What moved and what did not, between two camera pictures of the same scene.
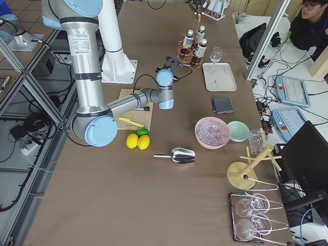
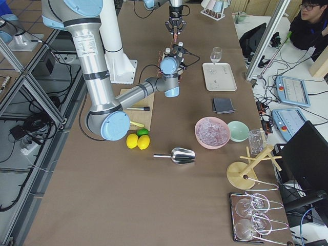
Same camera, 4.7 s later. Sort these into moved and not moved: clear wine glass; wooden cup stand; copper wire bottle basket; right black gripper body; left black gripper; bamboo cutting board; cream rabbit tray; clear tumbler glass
Moved: right black gripper body; copper wire bottle basket; left black gripper
Not moved: clear tumbler glass; bamboo cutting board; wooden cup stand; clear wine glass; cream rabbit tray
